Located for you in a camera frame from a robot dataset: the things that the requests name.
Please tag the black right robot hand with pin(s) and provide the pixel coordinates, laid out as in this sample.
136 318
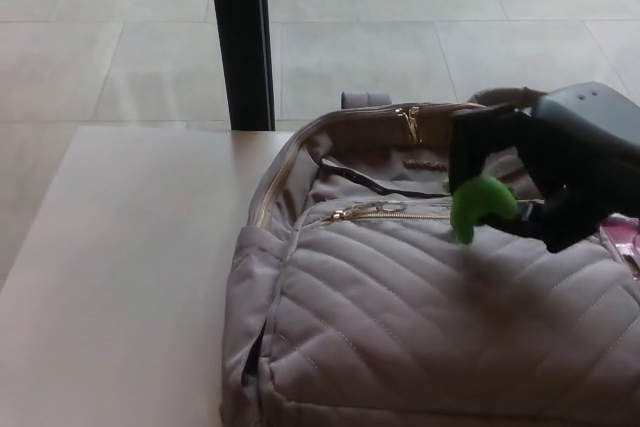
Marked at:
575 187

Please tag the grey quilted backpack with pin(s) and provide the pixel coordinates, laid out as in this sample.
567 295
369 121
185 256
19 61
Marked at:
400 317

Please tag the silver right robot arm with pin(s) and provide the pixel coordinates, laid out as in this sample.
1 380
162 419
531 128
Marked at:
595 117

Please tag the purple transparent bottle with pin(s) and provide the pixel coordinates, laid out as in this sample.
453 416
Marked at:
625 239

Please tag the black window frame post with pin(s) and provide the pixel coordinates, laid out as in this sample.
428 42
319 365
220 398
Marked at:
242 37

